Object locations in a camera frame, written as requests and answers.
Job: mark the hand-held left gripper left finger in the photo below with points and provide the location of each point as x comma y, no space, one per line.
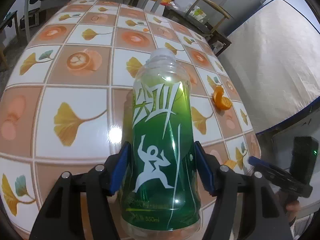
120,170

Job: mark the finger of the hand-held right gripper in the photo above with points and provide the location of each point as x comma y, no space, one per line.
265,167

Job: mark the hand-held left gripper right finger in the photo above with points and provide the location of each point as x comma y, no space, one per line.
203,170

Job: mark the green plastic bottle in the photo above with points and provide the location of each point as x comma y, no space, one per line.
160,120

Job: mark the person's right hand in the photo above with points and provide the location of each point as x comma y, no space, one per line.
292,211

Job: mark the curled thick orange peel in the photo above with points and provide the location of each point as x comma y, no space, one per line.
222,102

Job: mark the tile-pattern floral tablecloth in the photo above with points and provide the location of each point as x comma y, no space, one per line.
87,92

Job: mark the white mattress with blue edge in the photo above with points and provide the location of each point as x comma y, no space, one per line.
275,55

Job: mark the wooden armchair with black seat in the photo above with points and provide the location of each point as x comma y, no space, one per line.
217,40

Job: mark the white green cartons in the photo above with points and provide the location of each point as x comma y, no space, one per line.
197,13

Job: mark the small dark step stool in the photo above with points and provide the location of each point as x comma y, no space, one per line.
31,17

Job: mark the long grey side table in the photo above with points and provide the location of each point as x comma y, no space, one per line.
27,12

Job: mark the wooden chair with quilt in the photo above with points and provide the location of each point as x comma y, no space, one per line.
15,20

